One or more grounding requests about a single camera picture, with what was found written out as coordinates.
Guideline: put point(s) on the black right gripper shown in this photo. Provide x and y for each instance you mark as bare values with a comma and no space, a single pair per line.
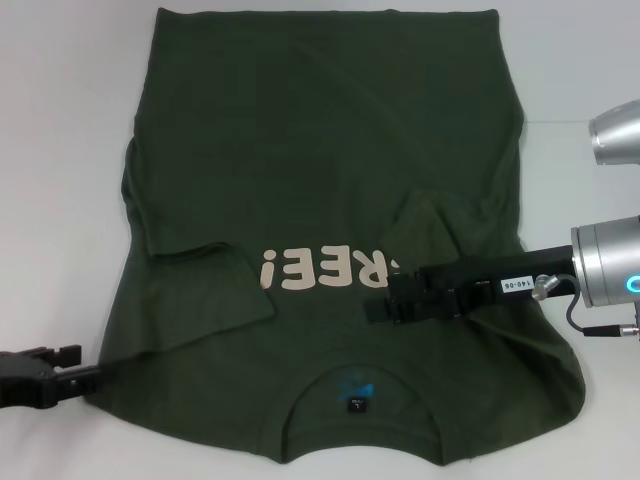
540,272

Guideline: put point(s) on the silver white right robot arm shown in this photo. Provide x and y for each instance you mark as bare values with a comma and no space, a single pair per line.
605,260

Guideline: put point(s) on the dark green FREE T-shirt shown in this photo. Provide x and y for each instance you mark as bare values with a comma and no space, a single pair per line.
300,150

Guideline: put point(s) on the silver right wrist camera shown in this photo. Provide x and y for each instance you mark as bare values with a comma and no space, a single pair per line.
617,132

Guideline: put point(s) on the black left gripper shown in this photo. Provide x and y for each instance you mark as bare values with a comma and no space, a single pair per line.
25,382

